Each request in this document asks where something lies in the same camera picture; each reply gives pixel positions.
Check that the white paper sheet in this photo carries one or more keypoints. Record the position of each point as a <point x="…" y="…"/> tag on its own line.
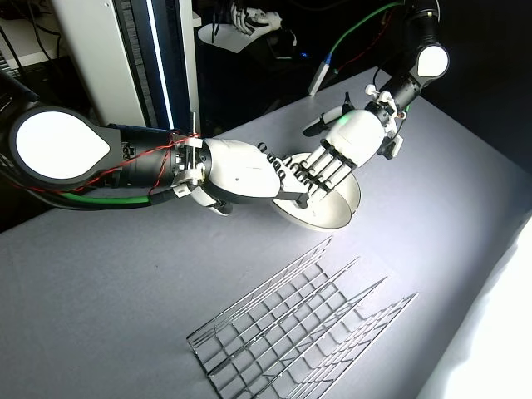
<point x="224" y="37"/>

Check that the white robot torso column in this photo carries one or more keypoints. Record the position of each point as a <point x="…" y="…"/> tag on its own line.
<point x="91" y="50"/>

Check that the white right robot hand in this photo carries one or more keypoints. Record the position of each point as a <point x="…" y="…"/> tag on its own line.
<point x="241" y="170"/>

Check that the black device with blue light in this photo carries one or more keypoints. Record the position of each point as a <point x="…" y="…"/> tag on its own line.
<point x="287" y="45"/>

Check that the spare white robot hand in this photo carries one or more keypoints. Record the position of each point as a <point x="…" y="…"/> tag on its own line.
<point x="257" y="18"/>

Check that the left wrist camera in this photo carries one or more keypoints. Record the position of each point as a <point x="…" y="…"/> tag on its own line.
<point x="392" y="147"/>

